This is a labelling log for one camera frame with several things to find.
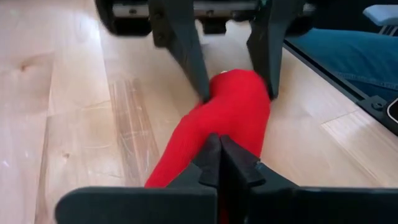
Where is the red cloth napkin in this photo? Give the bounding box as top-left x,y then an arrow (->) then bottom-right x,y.
144,68 -> 272,189

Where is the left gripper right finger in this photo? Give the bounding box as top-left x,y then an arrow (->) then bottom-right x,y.
220,134 -> 298,224

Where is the grey chair armrest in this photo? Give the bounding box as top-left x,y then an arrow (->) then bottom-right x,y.
362,4 -> 398,27

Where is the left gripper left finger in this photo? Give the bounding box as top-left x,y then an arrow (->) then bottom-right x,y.
167,133 -> 223,189

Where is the white edged black device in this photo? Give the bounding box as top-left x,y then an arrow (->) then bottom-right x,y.
386,97 -> 398,124

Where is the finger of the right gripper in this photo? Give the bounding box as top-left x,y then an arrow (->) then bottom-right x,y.
148,0 -> 211,104
246,0 -> 307,101

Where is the person's leg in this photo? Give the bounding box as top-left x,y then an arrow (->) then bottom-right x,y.
285,27 -> 398,103

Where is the black metal table frame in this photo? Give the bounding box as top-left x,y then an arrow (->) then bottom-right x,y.
283,39 -> 398,137

